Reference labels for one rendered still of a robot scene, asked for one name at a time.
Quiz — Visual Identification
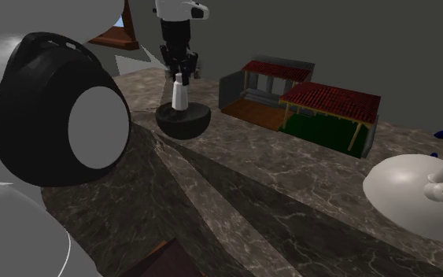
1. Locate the dark maroon box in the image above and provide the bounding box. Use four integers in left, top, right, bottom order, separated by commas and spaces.
116, 237, 208, 277

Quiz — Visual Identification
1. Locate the white bottle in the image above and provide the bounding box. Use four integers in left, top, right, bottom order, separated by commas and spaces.
171, 72, 190, 112

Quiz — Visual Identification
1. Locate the black bowl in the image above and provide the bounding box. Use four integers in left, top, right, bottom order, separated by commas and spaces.
154, 101, 212, 141

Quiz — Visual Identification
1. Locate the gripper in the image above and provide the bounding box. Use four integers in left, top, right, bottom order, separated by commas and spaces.
159, 18, 200, 81

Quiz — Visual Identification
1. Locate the wooden framed window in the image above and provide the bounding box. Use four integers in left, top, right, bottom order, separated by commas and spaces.
87, 0, 141, 52

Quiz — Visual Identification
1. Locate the white dome with curved handle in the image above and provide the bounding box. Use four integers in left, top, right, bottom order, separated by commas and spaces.
362, 130, 443, 243

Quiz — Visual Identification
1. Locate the model house with red roofs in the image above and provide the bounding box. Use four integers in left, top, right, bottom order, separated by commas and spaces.
217, 54, 382, 160

